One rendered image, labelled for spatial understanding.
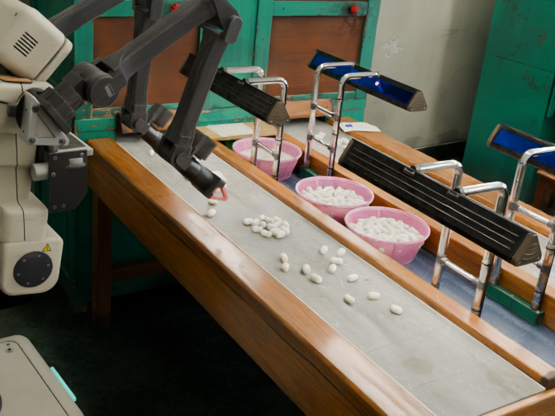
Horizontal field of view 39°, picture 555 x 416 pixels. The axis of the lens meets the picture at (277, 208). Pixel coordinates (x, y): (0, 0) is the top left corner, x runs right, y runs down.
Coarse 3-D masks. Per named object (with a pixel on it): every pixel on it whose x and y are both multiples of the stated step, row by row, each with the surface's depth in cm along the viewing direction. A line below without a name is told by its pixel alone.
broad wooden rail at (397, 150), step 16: (368, 144) 321; (384, 144) 316; (400, 144) 318; (400, 160) 305; (416, 160) 301; (432, 160) 303; (432, 176) 291; (448, 176) 288; (464, 176) 290; (496, 192) 277; (528, 208) 266; (528, 224) 256
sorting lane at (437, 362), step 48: (144, 144) 294; (192, 192) 255; (240, 192) 260; (240, 240) 226; (288, 240) 229; (288, 288) 202; (336, 288) 205; (384, 288) 208; (384, 336) 185; (432, 336) 188; (432, 384) 169; (480, 384) 171; (528, 384) 173
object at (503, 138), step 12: (492, 132) 233; (504, 132) 230; (516, 132) 227; (492, 144) 232; (504, 144) 229; (516, 144) 226; (528, 144) 223; (540, 144) 220; (552, 144) 218; (516, 156) 225; (540, 156) 219; (552, 156) 216; (540, 168) 218; (552, 168) 215
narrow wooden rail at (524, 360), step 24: (240, 168) 276; (288, 192) 257; (312, 216) 241; (336, 240) 232; (360, 240) 228; (384, 264) 215; (408, 288) 207; (432, 288) 205; (456, 312) 195; (480, 336) 187; (504, 336) 186; (528, 360) 177; (552, 384) 173
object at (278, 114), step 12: (192, 60) 273; (180, 72) 277; (216, 84) 257; (228, 84) 253; (228, 96) 250; (240, 96) 245; (252, 96) 241; (264, 96) 237; (252, 108) 239; (264, 108) 234; (276, 108) 231; (264, 120) 233; (276, 120) 232; (288, 120) 235
